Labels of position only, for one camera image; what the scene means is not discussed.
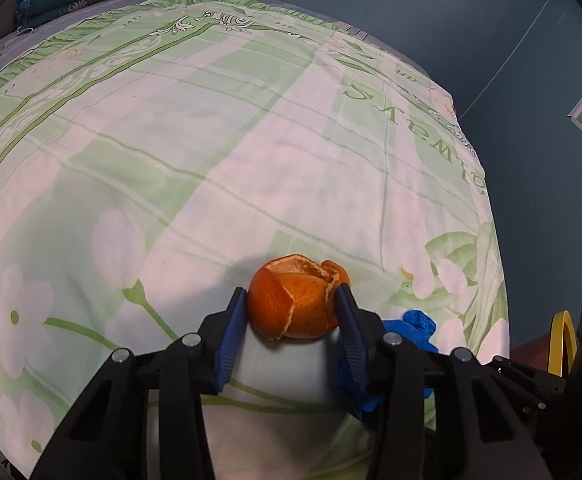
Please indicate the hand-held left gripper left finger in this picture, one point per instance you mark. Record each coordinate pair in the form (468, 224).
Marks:
(231, 340)

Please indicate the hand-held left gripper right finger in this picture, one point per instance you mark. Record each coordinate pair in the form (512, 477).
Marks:
(351, 335)

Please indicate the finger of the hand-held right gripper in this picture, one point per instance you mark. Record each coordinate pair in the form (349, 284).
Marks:
(531, 380)

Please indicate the yellow bin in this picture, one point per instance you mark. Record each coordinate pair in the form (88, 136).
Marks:
(564, 316)

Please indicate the orange peel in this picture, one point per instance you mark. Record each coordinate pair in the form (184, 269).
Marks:
(296, 305)

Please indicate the blue plastic bag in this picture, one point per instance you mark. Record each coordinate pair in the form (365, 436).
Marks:
(416, 325)

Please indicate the green printed bedsheet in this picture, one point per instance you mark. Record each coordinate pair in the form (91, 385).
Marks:
(171, 135)

